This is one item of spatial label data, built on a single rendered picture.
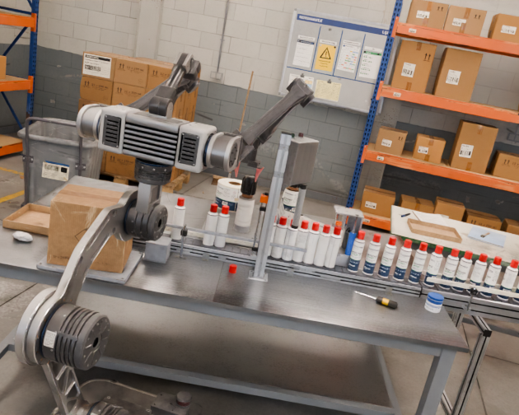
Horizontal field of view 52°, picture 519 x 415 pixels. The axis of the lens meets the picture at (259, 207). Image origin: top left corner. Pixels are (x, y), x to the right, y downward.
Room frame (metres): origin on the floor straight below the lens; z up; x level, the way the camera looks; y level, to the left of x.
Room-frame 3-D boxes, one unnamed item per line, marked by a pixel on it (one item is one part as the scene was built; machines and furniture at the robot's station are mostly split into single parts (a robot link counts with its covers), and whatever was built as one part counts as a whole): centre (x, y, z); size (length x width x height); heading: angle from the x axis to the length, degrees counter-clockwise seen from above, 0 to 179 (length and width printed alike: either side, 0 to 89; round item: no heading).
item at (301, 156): (2.30, -0.12, 1.38); 0.17 x 0.10 x 0.19; 146
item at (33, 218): (2.36, 0.99, 0.85); 0.30 x 0.26 x 0.04; 91
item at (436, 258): (2.39, -0.87, 0.98); 0.05 x 0.05 x 0.20
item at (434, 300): (2.24, -0.86, 0.87); 0.07 x 0.07 x 0.07
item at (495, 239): (3.70, -1.65, 0.81); 0.32 x 0.24 x 0.01; 155
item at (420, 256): (2.39, -0.80, 0.98); 0.05 x 0.05 x 0.20
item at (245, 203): (2.66, 0.07, 1.03); 0.09 x 0.09 x 0.30
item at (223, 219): (2.38, 0.16, 0.98); 0.05 x 0.05 x 0.20
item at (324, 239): (2.38, -0.33, 0.98); 0.05 x 0.05 x 0.20
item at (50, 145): (4.54, 1.77, 0.48); 0.89 x 0.63 x 0.96; 8
